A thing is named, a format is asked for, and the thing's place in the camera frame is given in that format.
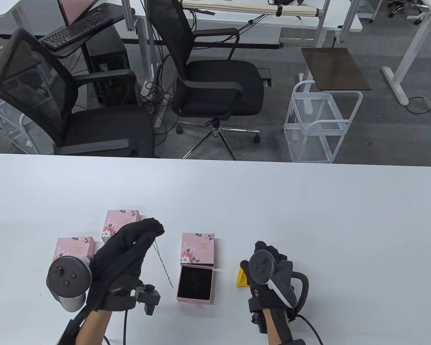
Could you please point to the person's right hand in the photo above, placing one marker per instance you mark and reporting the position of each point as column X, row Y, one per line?
column 269, row 300

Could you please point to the person's left hand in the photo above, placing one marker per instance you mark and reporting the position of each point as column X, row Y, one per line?
column 122, row 258

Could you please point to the grey handheld controller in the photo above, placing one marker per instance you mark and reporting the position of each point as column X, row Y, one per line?
column 68, row 276
column 262, row 267

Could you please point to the yellow cloth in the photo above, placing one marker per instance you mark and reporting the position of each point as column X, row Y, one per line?
column 242, row 280

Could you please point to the pink floral jewelry box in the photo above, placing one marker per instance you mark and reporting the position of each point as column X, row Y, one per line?
column 73, row 246
column 120, row 219

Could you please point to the pink box tray black lining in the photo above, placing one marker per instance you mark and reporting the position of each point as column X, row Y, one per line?
column 195, row 284

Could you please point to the person's left forearm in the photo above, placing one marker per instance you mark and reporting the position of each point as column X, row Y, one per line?
column 93, row 327

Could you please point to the person's right forearm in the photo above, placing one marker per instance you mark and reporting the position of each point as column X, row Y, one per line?
column 273, row 327

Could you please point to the black mesh office chair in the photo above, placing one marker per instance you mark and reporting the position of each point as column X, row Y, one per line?
column 104, row 133

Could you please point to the black computer tower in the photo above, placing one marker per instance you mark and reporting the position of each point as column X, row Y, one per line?
column 107, row 64

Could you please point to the black office chair chrome base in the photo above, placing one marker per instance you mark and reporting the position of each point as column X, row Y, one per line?
column 215, row 82

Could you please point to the black keyboard tray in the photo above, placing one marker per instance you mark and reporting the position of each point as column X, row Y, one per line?
column 93, row 36

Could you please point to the black keyboard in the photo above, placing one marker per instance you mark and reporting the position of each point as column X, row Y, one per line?
column 72, row 32

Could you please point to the dark wooden board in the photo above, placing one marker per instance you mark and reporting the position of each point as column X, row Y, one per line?
column 336, row 68

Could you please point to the white desk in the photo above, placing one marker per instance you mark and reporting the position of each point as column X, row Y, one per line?
column 416, row 39
column 301, row 21
column 32, row 14

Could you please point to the distant chair base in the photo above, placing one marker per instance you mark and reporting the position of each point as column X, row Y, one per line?
column 404, row 6

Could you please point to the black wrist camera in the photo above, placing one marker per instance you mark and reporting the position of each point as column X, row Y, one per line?
column 258, row 321
column 149, row 298

